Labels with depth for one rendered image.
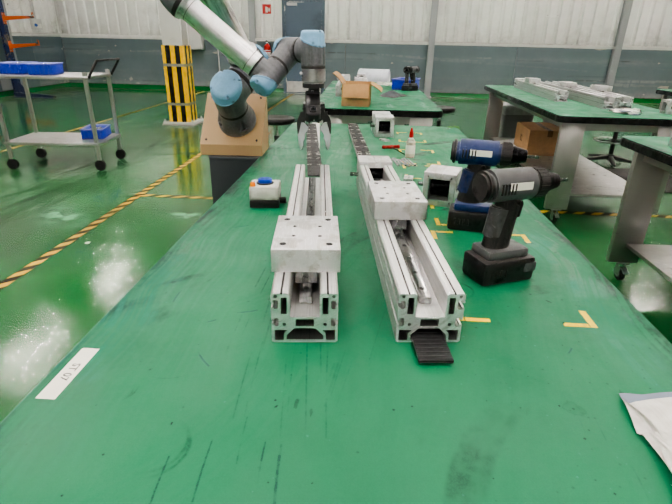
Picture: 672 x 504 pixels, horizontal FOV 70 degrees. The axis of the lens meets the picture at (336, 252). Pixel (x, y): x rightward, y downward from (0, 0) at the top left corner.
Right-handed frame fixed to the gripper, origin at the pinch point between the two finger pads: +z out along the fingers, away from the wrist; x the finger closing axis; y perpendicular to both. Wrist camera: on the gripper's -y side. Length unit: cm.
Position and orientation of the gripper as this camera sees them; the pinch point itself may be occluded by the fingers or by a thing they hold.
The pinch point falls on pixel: (314, 147)
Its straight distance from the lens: 162.7
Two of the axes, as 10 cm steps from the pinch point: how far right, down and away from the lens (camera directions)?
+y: -0.2, -4.0, 9.2
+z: 0.0, 9.2, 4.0
